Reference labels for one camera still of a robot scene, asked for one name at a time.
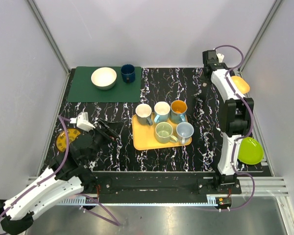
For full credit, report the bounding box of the grey-blue faceted mug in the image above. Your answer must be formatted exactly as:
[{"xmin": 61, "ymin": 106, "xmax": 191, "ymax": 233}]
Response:
[{"xmin": 135, "ymin": 104, "xmax": 153, "ymax": 126}]

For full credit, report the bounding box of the light blue faceted mug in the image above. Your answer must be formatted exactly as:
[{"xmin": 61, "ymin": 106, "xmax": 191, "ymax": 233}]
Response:
[{"xmin": 153, "ymin": 101, "xmax": 171, "ymax": 123}]

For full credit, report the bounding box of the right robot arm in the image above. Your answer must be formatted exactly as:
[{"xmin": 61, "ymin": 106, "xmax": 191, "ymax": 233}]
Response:
[{"xmin": 199, "ymin": 49, "xmax": 254, "ymax": 194}]

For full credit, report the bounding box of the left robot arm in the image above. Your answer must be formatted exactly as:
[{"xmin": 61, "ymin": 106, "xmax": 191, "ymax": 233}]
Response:
[{"xmin": 0, "ymin": 119, "xmax": 119, "ymax": 235}]

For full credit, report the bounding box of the pale green mug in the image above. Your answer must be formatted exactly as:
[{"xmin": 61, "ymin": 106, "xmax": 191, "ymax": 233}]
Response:
[{"xmin": 155, "ymin": 122, "xmax": 178, "ymax": 144}]

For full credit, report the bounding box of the dark blue mug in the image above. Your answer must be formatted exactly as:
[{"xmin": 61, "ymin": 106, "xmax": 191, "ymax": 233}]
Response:
[{"xmin": 121, "ymin": 64, "xmax": 135, "ymax": 83}]

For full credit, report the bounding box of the orange-inside blue floral mug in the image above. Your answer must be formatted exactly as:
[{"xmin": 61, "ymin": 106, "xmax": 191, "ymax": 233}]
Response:
[{"xmin": 170, "ymin": 100, "xmax": 188, "ymax": 124}]

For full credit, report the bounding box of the pale blue-grey mug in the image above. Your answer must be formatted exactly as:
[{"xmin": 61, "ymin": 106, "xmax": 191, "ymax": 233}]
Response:
[{"xmin": 176, "ymin": 122, "xmax": 194, "ymax": 145}]

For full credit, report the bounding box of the yellow plastic tray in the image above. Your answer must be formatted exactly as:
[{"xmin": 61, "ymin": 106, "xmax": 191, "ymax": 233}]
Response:
[{"xmin": 132, "ymin": 114, "xmax": 192, "ymax": 151}]

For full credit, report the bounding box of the yellow patterned saucer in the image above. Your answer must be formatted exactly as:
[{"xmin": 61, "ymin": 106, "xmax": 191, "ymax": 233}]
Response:
[{"xmin": 56, "ymin": 128, "xmax": 81, "ymax": 152}]

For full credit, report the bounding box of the dark green mat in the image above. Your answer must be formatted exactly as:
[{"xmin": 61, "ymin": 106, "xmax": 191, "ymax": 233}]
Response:
[{"xmin": 67, "ymin": 66, "xmax": 142, "ymax": 103}]

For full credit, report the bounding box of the white bowl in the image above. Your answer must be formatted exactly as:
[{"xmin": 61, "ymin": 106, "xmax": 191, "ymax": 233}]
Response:
[{"xmin": 91, "ymin": 67, "xmax": 117, "ymax": 90}]

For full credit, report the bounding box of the yellow square dish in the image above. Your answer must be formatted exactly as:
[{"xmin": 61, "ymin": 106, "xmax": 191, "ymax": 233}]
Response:
[{"xmin": 231, "ymin": 76, "xmax": 250, "ymax": 94}]

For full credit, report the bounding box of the lime green plate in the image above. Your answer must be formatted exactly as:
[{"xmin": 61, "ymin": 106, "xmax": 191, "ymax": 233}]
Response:
[{"xmin": 238, "ymin": 137, "xmax": 264, "ymax": 165}]

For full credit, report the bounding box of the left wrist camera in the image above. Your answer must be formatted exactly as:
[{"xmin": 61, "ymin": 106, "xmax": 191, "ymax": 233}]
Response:
[{"xmin": 70, "ymin": 112, "xmax": 95, "ymax": 132}]

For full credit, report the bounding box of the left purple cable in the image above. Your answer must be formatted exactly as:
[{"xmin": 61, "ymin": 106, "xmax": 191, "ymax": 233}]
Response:
[{"xmin": 0, "ymin": 115, "xmax": 122, "ymax": 235}]

